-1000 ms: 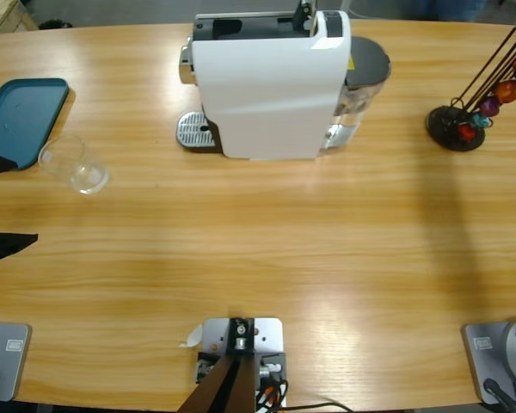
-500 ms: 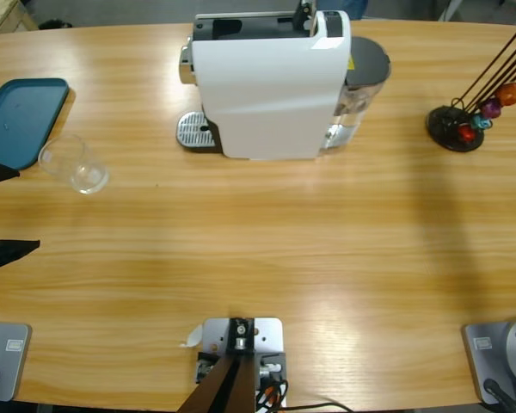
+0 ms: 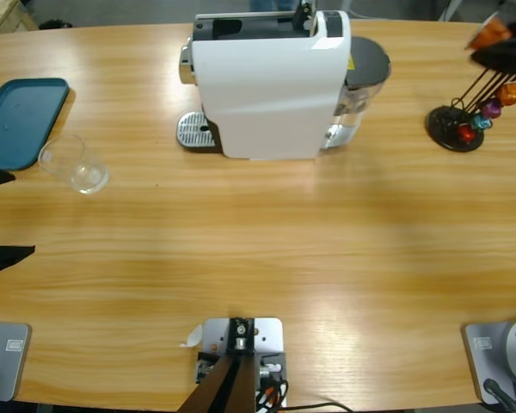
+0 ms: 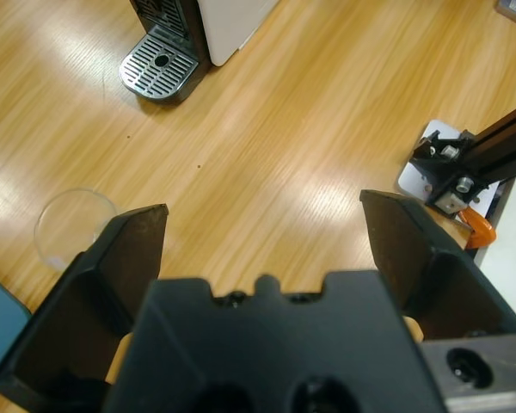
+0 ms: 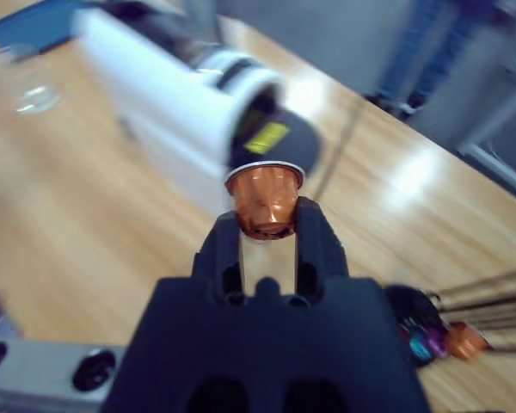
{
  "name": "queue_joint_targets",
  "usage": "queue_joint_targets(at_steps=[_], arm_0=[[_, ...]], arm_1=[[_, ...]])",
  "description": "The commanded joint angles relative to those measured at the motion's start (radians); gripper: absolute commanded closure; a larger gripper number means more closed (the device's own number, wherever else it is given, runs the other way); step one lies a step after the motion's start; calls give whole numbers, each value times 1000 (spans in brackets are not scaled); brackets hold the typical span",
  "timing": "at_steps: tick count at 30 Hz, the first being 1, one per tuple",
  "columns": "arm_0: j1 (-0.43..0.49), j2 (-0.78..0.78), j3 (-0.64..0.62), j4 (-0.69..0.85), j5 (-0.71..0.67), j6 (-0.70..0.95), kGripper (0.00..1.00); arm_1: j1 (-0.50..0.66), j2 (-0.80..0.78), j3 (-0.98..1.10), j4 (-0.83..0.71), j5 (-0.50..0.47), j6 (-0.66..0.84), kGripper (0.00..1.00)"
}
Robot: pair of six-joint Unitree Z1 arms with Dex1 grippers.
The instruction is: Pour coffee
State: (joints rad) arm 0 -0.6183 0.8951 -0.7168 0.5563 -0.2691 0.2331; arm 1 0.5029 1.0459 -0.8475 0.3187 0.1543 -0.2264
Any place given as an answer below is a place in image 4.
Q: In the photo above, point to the white capsule coffee machine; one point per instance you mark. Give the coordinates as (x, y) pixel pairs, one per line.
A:
(232, 26)

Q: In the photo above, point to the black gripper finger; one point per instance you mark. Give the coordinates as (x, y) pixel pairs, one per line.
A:
(438, 284)
(90, 301)

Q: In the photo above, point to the dark camera mount post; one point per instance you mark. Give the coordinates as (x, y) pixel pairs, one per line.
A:
(499, 146)

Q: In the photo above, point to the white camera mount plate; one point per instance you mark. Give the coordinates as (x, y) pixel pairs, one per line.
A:
(413, 180)

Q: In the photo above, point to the orange clamp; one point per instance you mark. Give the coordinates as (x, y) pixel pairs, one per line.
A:
(481, 228)

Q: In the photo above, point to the clear drinking glass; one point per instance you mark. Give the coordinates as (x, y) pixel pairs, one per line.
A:
(64, 223)

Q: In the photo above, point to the teal plastic tray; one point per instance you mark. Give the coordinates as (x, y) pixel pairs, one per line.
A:
(0, 322)

